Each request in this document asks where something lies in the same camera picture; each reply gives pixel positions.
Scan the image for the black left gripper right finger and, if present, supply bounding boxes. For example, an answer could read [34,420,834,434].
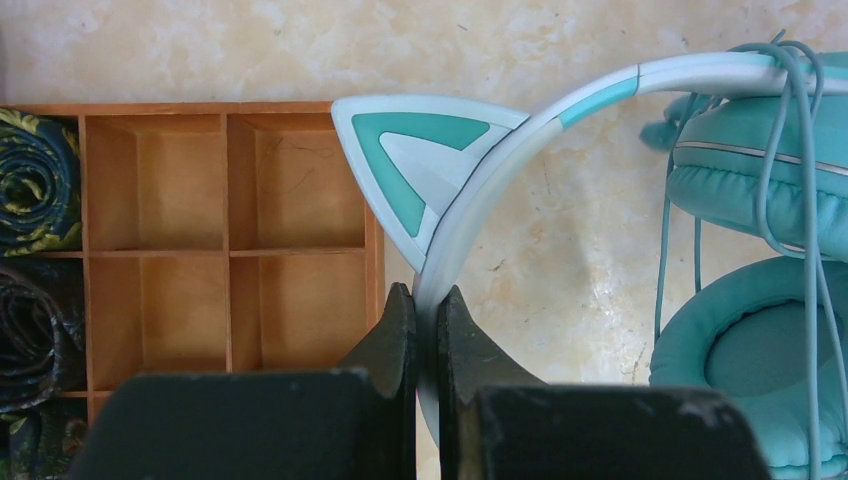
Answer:
[437,288,770,479]

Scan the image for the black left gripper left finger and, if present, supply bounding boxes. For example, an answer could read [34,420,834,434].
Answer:
[69,283,417,479]

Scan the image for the teal cat-ear headphones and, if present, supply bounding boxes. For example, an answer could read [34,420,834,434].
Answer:
[331,37,847,479]

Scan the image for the wooden compartment tray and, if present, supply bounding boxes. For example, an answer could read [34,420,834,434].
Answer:
[1,102,384,423]

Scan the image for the dark green rolled item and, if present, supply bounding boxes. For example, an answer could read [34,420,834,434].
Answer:
[1,398,88,479]

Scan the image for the dark rolled item middle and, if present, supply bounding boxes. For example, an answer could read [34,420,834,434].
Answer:
[1,258,87,413]

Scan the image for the black yellow rolled item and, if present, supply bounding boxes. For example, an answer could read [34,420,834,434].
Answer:
[1,107,83,257]

